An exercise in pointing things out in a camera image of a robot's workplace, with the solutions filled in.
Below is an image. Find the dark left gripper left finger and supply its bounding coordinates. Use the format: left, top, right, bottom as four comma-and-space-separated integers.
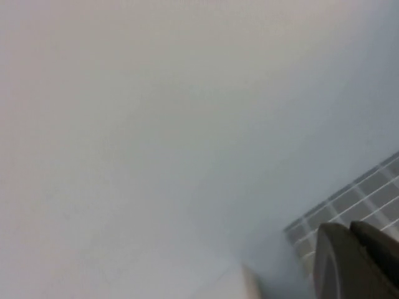
313, 222, 394, 299

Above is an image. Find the grey checkered tablecloth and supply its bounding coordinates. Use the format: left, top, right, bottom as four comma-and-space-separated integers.
282, 151, 399, 281

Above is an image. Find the white board with beige edge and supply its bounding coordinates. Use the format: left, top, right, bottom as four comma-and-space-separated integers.
186, 263, 262, 299

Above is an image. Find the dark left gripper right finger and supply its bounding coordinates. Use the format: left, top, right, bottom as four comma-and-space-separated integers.
349, 221, 399, 299

